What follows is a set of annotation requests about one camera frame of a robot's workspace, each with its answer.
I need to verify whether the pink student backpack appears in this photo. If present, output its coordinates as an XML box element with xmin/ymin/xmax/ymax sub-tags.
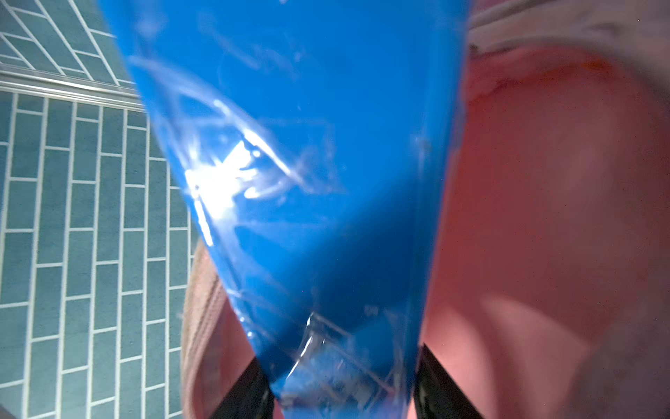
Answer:
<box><xmin>180</xmin><ymin>0</ymin><xmax>670</xmax><ymax>419</ymax></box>

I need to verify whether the blue pencil case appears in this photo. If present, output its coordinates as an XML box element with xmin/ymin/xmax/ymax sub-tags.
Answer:
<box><xmin>100</xmin><ymin>1</ymin><xmax>470</xmax><ymax>418</ymax></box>

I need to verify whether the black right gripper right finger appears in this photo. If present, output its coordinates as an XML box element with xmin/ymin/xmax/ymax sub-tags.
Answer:
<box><xmin>413</xmin><ymin>345</ymin><xmax>483</xmax><ymax>419</ymax></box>

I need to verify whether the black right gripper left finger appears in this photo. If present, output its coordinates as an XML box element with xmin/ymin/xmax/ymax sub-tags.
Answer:
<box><xmin>209</xmin><ymin>358</ymin><xmax>275</xmax><ymax>419</ymax></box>

